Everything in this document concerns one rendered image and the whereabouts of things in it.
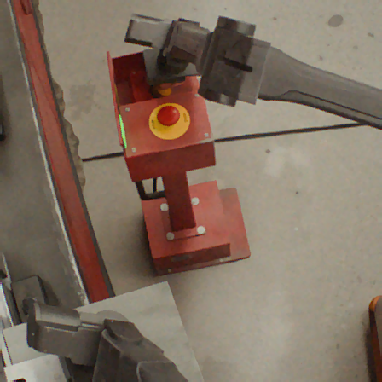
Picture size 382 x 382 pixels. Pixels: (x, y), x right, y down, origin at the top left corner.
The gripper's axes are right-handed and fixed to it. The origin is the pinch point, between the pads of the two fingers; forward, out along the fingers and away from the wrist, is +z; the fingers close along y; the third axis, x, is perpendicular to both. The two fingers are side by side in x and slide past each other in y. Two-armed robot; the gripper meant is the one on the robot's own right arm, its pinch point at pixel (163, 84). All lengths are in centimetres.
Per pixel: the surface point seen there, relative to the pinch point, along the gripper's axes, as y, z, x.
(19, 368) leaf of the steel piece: 36, -18, 53
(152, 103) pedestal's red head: 3.7, -3.5, 5.7
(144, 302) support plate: 16, -24, 46
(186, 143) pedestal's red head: -0.4, -4.8, 15.0
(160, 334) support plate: 15, -24, 52
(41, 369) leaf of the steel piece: 33, -19, 54
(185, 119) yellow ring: -1.2, -5.1, 10.4
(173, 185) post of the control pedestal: -6.6, 30.5, 8.6
